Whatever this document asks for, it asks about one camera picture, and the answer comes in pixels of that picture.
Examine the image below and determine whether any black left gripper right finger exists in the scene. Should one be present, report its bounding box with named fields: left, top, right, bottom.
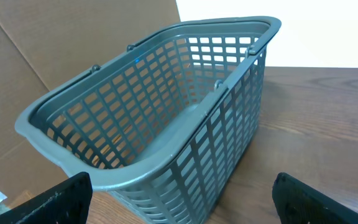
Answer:
left=272, top=172, right=358, bottom=224

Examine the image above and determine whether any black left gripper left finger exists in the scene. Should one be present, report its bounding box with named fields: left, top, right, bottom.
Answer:
left=0, top=172, right=93, bottom=224

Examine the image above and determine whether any grey plastic basket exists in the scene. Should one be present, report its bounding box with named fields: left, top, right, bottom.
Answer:
left=15, top=16, right=282, bottom=223

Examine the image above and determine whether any brown cardboard panel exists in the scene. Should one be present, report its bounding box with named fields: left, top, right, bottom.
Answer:
left=0, top=0, right=180, bottom=207

